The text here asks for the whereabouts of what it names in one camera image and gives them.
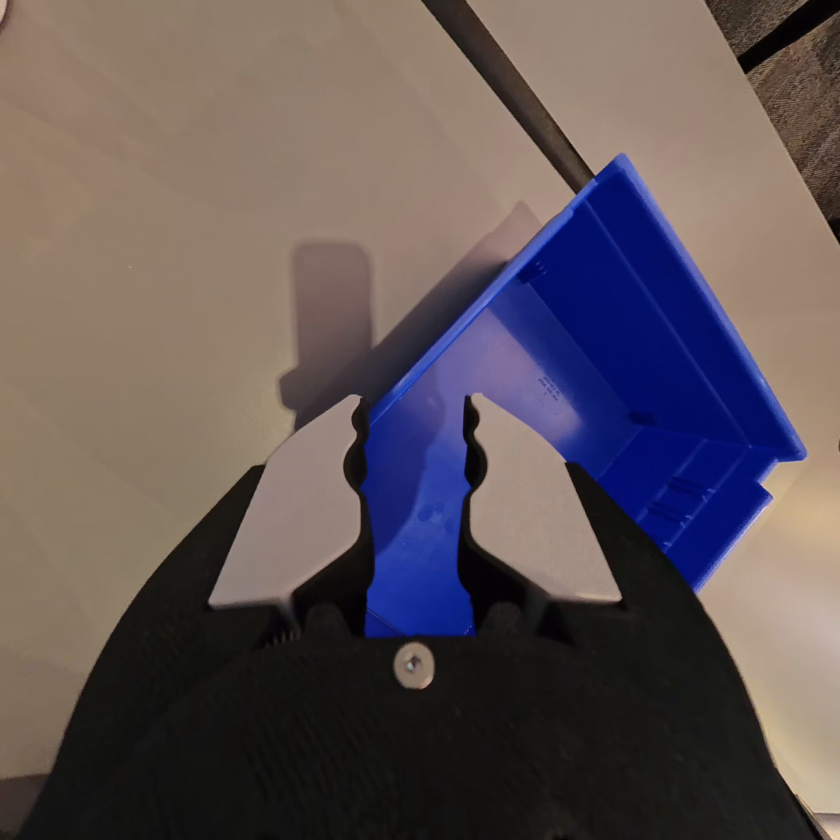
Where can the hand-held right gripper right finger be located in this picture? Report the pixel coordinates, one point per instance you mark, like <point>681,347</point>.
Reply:
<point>544,525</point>

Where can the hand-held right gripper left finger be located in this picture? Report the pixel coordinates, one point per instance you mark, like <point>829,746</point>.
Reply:
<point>289,525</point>

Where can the blue plastic bin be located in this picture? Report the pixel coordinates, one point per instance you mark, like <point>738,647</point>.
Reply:
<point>623,315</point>

